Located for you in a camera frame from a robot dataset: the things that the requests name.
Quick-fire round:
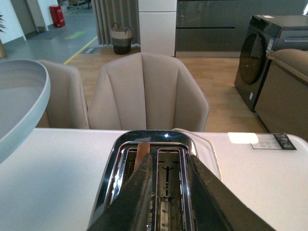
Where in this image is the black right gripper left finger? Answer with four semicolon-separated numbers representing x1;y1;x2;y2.
88;154;153;231

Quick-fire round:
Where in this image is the beige chair on right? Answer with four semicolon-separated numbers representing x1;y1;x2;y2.
88;52;210;132

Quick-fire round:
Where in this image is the white round plate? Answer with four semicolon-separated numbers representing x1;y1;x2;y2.
0;60;51;162

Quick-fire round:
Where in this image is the beige cushioned sofa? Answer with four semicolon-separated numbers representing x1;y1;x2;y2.
255;49;308;140

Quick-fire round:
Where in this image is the dark grey washing machine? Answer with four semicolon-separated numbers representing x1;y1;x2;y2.
234;15;308;112

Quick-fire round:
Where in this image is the grey kitchen cabinet counter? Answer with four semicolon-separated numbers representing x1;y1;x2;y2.
175;0;308;56

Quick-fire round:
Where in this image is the white refrigerator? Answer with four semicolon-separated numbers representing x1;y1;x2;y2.
138;0;177;56

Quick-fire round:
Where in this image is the white toaster power cable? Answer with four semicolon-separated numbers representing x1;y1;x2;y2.
171;128;224;183

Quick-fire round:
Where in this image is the white chrome two-slot toaster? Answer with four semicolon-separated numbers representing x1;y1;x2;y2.
89;130;198;231

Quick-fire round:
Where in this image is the gold plant pot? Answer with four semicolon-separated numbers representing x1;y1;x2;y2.
0;40;7;59

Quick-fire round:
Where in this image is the beige chair on left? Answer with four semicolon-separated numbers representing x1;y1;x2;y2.
37;60;89;129

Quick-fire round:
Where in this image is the beige chair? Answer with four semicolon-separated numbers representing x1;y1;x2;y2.
88;52;210;132
37;60;89;129

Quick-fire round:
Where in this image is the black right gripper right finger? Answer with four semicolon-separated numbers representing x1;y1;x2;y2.
188;155;274;231

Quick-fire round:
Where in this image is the grey floor sign sticker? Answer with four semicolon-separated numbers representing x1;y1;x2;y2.
81;47;99;54

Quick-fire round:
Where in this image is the slice of brown bread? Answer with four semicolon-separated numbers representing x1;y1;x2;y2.
133;142;150;176

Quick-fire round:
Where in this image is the grey floor mat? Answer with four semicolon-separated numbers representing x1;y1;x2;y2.
26;31;59;40

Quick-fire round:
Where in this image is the green potted plant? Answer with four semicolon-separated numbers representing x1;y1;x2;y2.
0;14;6;32

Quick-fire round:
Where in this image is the woven laundry basket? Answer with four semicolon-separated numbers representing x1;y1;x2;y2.
110;22;132;55

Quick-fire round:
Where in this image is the black label sticker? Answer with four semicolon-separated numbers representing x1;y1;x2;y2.
251;133;297;150

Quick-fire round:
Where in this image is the grey pleated curtain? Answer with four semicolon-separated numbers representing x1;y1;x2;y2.
91;0;141;46

